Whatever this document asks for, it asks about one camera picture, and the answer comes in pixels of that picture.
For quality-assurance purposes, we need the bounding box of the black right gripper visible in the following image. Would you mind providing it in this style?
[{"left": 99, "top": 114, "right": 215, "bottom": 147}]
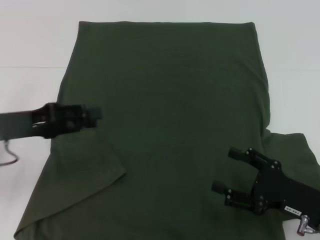
[{"left": 211, "top": 146, "right": 320, "bottom": 221}]

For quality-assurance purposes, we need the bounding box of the dark green t-shirt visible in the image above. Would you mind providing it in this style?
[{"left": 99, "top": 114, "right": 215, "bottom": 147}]
[{"left": 13, "top": 20, "right": 320, "bottom": 240}]

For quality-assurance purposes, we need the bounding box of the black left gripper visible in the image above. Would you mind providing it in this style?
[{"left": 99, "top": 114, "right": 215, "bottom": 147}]
[{"left": 0, "top": 102, "right": 104, "bottom": 142}]

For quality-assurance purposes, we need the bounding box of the left arm cable with connector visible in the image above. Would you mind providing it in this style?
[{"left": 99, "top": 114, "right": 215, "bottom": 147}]
[{"left": 0, "top": 140, "right": 21, "bottom": 168}]

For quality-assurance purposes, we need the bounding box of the right arm silver cable connector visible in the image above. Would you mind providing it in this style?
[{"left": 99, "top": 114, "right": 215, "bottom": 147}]
[{"left": 295, "top": 214, "right": 316, "bottom": 237}]

